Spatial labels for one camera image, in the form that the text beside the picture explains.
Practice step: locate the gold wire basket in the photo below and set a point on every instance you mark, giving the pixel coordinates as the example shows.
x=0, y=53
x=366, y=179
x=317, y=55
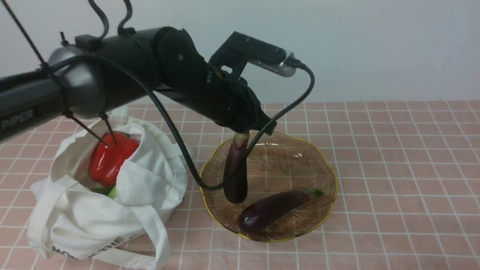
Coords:
x=280, y=163

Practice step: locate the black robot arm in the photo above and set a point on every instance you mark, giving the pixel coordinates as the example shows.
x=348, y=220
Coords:
x=165, y=59

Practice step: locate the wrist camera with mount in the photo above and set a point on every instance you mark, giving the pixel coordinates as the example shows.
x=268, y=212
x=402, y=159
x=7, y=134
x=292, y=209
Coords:
x=239, y=50

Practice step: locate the purple eggplant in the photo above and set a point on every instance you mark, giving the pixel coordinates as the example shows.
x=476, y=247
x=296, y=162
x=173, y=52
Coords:
x=235, y=187
x=262, y=213

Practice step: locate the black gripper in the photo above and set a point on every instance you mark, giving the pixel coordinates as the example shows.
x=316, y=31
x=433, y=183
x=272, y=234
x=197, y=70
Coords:
x=228, y=103

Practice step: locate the red bell pepper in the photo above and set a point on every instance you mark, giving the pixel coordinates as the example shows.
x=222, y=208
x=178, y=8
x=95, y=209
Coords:
x=106, y=161

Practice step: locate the green vegetable in bag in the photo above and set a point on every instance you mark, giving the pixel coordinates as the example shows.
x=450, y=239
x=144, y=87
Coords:
x=108, y=191

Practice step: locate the white cloth tote bag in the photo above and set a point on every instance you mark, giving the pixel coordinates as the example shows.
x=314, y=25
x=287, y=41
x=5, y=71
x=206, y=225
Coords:
x=129, y=230

